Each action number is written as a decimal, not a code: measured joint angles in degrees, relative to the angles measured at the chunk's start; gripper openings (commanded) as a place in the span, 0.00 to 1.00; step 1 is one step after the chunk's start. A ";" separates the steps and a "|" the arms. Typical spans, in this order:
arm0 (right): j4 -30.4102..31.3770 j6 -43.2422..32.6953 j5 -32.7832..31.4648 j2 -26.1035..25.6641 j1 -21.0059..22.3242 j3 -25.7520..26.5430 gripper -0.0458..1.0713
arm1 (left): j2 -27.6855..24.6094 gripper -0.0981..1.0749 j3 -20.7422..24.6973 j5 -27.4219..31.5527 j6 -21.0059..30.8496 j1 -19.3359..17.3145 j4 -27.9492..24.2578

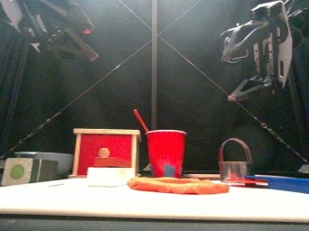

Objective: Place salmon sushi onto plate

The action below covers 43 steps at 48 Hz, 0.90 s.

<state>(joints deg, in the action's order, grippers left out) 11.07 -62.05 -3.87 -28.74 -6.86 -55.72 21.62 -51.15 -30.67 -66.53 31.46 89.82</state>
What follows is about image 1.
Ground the salmon nigiri sushi toy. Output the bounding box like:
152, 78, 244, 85
85, 156, 136, 188

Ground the grey bowl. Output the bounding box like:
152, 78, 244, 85
14, 151, 74, 177

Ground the red plastic cup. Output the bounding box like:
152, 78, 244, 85
144, 129, 188, 179

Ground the thin steel brace cable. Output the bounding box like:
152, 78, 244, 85
117, 0, 309, 164
0, 0, 203, 160

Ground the white cutting board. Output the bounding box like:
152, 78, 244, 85
0, 177, 309, 224

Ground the orange play dough ring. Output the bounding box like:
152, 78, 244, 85
127, 176, 230, 195

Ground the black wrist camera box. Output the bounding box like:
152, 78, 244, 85
248, 1, 283, 23

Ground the red plastic utensil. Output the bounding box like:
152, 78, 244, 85
132, 108, 151, 134

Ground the small blue block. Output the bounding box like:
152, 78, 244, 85
163, 163, 176, 179

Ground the grey cube with green circle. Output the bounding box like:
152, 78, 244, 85
0, 157, 58, 187

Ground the wooden box with red front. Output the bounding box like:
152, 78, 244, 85
68, 128, 141, 179

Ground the grey vertical frame pole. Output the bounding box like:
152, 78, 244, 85
149, 0, 159, 131

